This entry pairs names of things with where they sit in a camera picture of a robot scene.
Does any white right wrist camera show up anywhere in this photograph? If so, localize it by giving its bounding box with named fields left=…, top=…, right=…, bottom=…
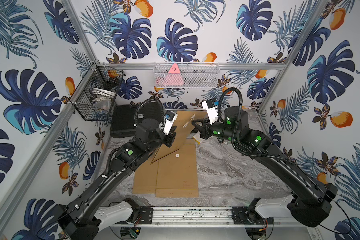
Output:
left=202, top=98, right=219, bottom=125

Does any pink triangle item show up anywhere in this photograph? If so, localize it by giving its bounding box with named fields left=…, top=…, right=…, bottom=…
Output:
left=164, top=63, right=184, bottom=87

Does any black plastic tool case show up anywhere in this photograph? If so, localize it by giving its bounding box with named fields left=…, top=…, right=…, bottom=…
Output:
left=109, top=103, right=166, bottom=139

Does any black wire basket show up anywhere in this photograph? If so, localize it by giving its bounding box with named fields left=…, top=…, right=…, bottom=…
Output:
left=70, top=63, right=126, bottom=122

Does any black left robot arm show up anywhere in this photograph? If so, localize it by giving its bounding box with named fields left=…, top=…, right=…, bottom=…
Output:
left=54, top=99, right=177, bottom=240

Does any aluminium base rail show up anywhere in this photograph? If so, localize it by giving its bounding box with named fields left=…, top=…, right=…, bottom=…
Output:
left=113, top=205, right=313, bottom=228

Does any clear white mesh wall basket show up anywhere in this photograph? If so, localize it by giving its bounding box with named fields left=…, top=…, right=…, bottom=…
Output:
left=153, top=62, right=220, bottom=89

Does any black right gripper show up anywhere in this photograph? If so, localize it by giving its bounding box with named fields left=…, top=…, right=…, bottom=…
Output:
left=191, top=116, right=240, bottom=146

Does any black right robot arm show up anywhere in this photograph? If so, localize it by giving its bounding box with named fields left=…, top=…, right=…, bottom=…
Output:
left=192, top=88, right=338, bottom=228

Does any brown kraft file bag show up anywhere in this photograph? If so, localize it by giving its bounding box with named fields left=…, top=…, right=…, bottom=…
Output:
left=152, top=110, right=207, bottom=163
left=133, top=156, right=159, bottom=195
left=155, top=139, right=199, bottom=198

